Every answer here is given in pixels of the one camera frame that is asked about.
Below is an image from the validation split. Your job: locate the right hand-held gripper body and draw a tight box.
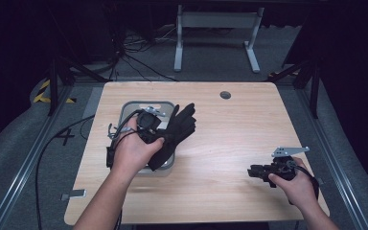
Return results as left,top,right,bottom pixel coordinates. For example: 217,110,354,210
267,146,311,190

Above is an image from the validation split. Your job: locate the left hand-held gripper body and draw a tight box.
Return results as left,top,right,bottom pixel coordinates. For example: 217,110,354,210
136,105,167,137

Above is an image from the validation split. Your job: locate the grey plastic bin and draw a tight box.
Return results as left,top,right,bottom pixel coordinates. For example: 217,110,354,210
118,101,176,177

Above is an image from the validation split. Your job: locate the black glove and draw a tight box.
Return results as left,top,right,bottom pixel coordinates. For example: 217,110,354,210
147,103,197,172

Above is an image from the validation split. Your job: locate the person's left hand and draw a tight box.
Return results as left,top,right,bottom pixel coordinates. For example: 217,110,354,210
110,116,166,180

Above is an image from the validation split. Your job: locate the person's right hand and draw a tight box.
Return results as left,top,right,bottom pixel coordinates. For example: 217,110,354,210
267,156,320,211

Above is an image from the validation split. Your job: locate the black metal stand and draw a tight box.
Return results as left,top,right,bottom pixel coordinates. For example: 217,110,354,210
47,56,109,117
267,58,321,120

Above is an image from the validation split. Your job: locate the yellow black hazard tape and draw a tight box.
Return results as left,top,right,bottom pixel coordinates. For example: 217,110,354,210
33,79,77,104

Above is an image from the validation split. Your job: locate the right hand-held gripper cable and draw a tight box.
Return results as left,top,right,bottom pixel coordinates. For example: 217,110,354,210
287,159,320,206

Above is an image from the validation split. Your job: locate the hand-held gripper cable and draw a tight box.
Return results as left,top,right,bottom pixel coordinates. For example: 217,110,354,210
105,108,146,170
287,159,320,206

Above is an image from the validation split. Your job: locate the left hand-held gripper cable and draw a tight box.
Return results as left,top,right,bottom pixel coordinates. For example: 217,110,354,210
105,108,146,170

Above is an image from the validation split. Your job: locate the aluminium floor rail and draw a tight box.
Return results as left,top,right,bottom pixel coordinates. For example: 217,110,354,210
0,85,75,230
295,85,368,230

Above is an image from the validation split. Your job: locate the tangle of floor cables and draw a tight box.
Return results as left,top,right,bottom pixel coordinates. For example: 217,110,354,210
108,23,180,82

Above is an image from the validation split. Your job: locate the small grey metal bracket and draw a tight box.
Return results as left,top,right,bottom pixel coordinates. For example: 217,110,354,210
60,189,87,201

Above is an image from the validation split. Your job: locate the black floor cable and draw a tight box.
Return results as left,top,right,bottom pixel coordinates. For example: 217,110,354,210
34,114,96,230

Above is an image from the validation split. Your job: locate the white metal desk frame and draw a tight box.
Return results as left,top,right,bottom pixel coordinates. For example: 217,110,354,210
173,4,265,74

